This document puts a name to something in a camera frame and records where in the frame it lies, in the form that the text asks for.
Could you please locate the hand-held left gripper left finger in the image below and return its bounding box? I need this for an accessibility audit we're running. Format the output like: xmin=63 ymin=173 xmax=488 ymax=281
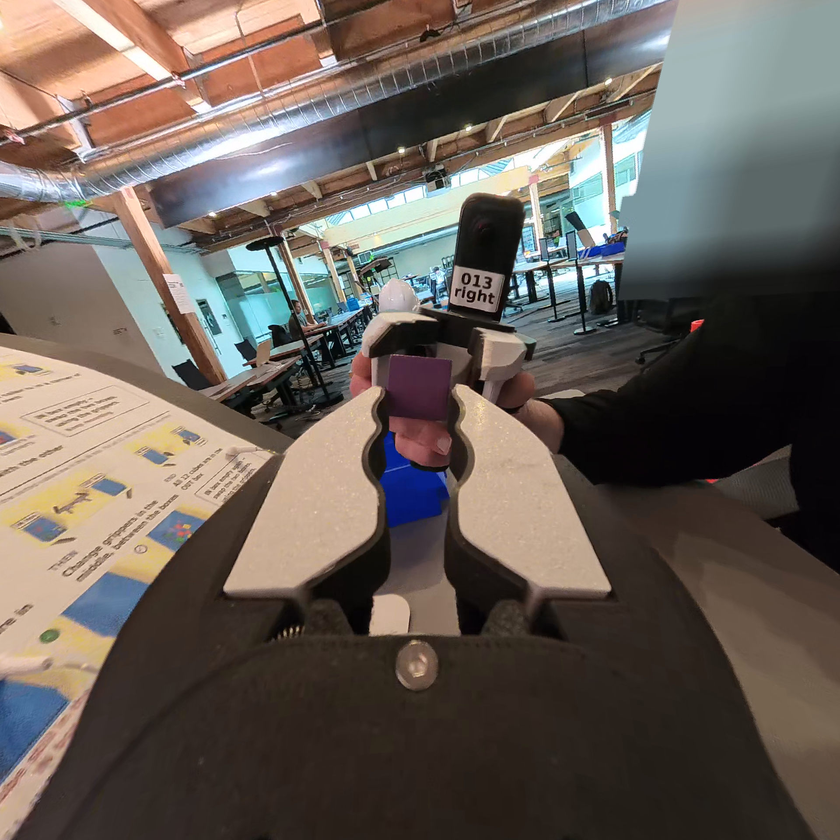
xmin=223 ymin=386 xmax=393 ymax=635

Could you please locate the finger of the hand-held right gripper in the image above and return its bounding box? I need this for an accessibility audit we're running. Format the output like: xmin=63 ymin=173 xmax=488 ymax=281
xmin=364 ymin=311 xmax=439 ymax=395
xmin=468 ymin=325 xmax=537 ymax=403

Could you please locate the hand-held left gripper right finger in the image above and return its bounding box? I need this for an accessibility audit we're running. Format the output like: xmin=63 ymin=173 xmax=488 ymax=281
xmin=445 ymin=385 xmax=613 ymax=636

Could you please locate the purple cube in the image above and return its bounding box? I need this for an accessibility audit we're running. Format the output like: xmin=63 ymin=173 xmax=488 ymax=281
xmin=386 ymin=355 xmax=454 ymax=423

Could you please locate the blue plastic bin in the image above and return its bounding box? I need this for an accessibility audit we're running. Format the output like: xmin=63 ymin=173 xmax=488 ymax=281
xmin=382 ymin=430 xmax=452 ymax=529

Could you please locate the person's right forearm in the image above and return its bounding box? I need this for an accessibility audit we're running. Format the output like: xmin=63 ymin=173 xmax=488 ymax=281
xmin=543 ymin=295 xmax=840 ymax=488

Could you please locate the person's right hand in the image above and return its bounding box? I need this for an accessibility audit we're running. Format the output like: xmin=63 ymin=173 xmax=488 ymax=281
xmin=350 ymin=351 xmax=565 ymax=471

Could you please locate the white hard hat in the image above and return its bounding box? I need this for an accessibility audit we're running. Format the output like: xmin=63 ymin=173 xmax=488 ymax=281
xmin=381 ymin=279 xmax=421 ymax=316

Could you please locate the grey office desk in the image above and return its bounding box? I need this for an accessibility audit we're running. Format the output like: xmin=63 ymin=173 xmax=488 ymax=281
xmin=197 ymin=357 xmax=304 ymax=422
xmin=243 ymin=332 xmax=327 ymax=370

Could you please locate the instruction sheet on wooden board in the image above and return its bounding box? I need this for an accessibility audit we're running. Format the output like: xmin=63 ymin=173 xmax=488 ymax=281
xmin=0 ymin=331 xmax=296 ymax=809

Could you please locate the black office chair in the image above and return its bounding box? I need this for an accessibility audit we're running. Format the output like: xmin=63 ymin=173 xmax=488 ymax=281
xmin=171 ymin=360 xmax=212 ymax=396

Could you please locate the printed instruction sheet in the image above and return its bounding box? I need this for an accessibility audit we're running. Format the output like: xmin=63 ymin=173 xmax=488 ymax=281
xmin=0 ymin=346 xmax=277 ymax=807

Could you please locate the wooden pillar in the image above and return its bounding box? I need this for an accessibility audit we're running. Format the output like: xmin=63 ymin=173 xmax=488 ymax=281
xmin=110 ymin=187 xmax=228 ymax=385

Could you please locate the silver ventilation duct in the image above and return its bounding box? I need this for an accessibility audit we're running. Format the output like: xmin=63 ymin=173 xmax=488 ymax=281
xmin=0 ymin=0 xmax=678 ymax=206

